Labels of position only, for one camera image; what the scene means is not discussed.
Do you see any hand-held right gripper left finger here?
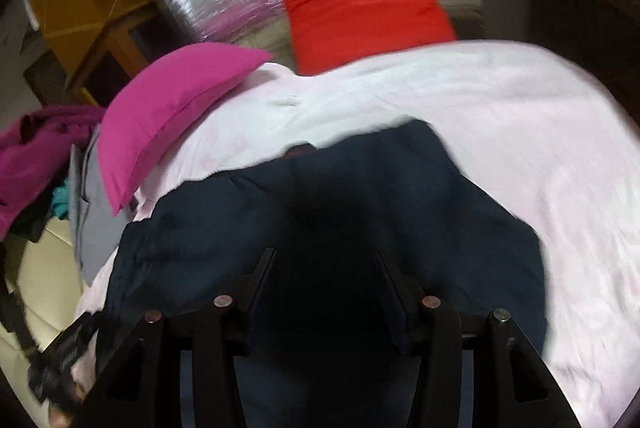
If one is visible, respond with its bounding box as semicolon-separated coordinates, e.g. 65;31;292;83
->
82;248;277;428

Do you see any black cloth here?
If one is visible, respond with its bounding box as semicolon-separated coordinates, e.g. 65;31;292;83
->
0;208;46;354

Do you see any red pillow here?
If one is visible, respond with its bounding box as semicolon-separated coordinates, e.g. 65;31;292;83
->
273;0;457;76

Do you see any magenta pink pillow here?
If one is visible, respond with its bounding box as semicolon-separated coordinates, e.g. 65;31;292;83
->
97;42;275;216

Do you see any magenta garment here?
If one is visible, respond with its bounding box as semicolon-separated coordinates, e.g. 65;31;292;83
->
0;104;107;239

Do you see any teal cloth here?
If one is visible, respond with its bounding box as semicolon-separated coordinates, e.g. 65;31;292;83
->
50;181;72;221

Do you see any cream cushion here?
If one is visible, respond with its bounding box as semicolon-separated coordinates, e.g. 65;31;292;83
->
7;213;88;359

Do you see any grey cloth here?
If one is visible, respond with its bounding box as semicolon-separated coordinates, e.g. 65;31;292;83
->
67;128;133;286

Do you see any navy blue hooded jacket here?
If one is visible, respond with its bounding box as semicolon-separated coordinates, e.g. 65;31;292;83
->
102;118;548;428

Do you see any wooden nightstand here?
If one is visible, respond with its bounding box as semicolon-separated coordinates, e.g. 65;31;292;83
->
65;0;193;106

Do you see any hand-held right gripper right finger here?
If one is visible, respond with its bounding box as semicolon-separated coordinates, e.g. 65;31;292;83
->
375;253;581;428

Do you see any person's left hand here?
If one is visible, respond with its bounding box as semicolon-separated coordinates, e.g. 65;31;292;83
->
47;383;96;428

